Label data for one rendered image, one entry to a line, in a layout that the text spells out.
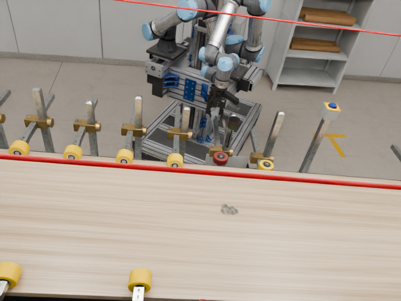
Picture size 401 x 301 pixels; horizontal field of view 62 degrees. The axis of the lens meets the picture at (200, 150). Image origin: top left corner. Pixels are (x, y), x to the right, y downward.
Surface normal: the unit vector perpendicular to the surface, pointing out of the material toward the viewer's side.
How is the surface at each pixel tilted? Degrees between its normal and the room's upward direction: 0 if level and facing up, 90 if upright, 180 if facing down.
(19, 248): 0
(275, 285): 0
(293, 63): 90
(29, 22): 90
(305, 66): 90
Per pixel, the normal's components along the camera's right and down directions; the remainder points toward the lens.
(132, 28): 0.11, 0.65
